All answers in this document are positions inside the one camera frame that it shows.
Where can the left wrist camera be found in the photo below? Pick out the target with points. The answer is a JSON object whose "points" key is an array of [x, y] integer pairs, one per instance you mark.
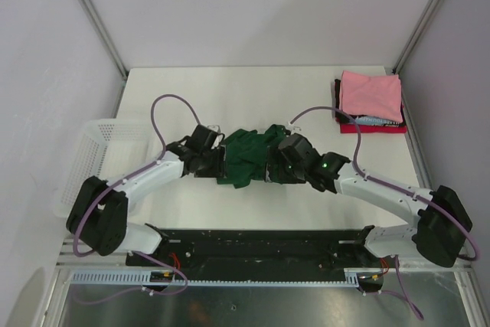
{"points": [[216, 130]]}

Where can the right aluminium frame post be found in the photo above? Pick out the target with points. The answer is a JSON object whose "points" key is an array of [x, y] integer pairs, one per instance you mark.
{"points": [[423, 23]]}

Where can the red folded t shirt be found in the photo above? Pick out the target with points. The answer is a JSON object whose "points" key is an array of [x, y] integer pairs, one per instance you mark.
{"points": [[348, 129]]}

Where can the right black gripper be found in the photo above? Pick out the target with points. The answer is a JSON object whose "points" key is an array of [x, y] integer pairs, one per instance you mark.
{"points": [[277, 157]]}

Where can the aluminium frame post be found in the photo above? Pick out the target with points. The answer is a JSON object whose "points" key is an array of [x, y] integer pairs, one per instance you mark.
{"points": [[423, 23], [102, 33]]}

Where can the white plastic basket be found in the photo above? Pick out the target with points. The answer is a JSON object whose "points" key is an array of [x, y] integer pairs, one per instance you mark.
{"points": [[107, 149]]}

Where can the green t shirt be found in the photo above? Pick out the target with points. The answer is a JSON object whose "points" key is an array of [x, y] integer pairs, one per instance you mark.
{"points": [[254, 156]]}

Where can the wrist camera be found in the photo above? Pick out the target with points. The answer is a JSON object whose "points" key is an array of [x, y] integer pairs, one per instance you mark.
{"points": [[293, 129], [216, 130]]}

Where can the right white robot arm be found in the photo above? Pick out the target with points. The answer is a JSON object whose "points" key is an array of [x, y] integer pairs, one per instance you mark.
{"points": [[435, 221]]}

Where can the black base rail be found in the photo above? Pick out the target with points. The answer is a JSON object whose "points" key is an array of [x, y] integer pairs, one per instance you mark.
{"points": [[268, 253]]}

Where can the grey slotted cable duct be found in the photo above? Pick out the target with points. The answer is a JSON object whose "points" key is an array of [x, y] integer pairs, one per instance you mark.
{"points": [[147, 278]]}

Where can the black printed folded t shirt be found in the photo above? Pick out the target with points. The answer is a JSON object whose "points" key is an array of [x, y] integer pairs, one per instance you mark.
{"points": [[363, 120]]}

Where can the pink folded t shirt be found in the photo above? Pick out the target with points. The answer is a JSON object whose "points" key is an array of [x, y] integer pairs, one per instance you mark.
{"points": [[377, 96]]}

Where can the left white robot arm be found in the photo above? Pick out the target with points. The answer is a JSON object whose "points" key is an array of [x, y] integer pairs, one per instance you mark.
{"points": [[99, 218]]}

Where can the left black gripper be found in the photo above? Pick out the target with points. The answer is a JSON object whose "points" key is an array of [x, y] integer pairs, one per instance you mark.
{"points": [[219, 168]]}

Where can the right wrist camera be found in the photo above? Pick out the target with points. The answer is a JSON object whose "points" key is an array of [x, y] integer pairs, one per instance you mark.
{"points": [[293, 129]]}

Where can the left aluminium frame post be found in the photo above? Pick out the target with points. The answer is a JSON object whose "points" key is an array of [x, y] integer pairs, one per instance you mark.
{"points": [[102, 33]]}

